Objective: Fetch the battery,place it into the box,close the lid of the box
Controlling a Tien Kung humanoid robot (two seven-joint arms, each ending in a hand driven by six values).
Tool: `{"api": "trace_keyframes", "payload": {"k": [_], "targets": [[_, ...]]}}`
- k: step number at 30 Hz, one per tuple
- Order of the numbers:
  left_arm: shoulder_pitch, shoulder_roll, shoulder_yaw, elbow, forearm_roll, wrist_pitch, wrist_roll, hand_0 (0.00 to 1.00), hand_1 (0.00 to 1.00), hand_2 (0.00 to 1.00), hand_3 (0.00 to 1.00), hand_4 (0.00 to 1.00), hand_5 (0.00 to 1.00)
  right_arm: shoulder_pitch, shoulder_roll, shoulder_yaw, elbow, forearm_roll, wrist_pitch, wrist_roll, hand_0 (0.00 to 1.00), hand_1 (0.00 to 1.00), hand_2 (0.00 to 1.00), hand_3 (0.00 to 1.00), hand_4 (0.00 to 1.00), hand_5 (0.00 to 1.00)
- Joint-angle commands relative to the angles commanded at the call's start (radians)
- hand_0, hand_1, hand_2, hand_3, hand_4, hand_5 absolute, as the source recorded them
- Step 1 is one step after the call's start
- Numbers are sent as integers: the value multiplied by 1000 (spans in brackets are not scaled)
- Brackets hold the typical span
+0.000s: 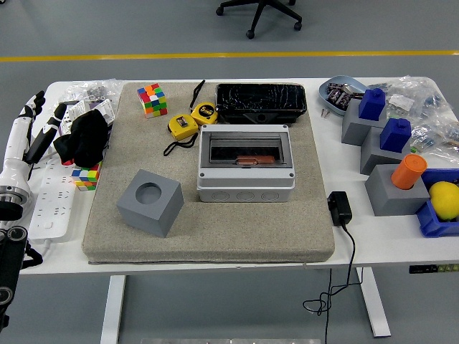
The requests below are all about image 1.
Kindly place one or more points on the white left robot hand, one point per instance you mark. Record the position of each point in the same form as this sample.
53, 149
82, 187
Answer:
18, 150

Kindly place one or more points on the black office chair base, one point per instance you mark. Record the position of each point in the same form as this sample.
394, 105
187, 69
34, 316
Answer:
260, 10

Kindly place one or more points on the black table control panel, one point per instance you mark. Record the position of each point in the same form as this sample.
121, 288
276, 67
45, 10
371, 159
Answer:
434, 268

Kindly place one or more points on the yellow lemon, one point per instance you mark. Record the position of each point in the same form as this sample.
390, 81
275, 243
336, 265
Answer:
444, 200

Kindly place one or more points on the pale blue dish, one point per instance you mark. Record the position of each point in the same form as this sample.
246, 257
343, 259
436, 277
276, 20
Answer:
324, 93

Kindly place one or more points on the silver snack packet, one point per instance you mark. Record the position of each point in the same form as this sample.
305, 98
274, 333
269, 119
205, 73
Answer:
353, 89

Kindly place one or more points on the white printed package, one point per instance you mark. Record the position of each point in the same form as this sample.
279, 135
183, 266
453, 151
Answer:
100, 107

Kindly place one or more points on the grey cube holder block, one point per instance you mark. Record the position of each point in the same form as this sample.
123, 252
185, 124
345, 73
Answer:
355, 132
391, 200
157, 215
373, 161

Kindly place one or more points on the blue block battery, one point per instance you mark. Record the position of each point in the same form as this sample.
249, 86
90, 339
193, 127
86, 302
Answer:
394, 138
371, 105

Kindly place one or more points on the yellow tape measure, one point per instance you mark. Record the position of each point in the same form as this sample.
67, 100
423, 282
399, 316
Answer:
204, 113
181, 125

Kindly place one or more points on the large colourful puzzle cube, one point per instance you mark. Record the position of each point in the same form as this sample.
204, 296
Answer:
152, 100

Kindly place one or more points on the clear bag of screws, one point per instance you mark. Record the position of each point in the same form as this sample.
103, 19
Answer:
89, 89

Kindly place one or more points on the orange cylinder battery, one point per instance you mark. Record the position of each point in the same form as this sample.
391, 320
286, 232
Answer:
256, 160
407, 173

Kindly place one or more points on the small colourful puzzle cube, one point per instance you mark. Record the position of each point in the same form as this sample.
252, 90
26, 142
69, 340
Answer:
84, 179

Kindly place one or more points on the black power adapter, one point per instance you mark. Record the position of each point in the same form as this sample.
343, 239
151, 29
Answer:
340, 209

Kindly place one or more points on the purple snack packet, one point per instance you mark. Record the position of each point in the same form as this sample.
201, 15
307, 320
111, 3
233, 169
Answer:
334, 86
337, 97

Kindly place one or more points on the blue storage bin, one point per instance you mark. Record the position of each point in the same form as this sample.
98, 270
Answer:
434, 224

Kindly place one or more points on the clear bags of parts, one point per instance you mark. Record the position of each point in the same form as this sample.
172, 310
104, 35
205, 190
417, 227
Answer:
423, 100

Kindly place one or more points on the beige fabric mat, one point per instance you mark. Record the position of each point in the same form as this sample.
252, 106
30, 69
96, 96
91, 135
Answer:
233, 233

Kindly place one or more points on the black cloth glove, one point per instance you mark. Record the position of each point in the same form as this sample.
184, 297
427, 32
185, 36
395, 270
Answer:
86, 136

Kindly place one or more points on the black plastic tray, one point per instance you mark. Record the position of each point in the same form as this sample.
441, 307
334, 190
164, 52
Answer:
258, 96

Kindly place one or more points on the white power strip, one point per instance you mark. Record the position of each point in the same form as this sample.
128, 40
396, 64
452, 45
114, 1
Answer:
54, 200

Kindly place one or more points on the white table leg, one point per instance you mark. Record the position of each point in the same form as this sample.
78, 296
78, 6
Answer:
113, 311
374, 304

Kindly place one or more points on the grey electrical box clear lid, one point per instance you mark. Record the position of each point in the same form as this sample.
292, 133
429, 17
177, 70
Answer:
247, 195

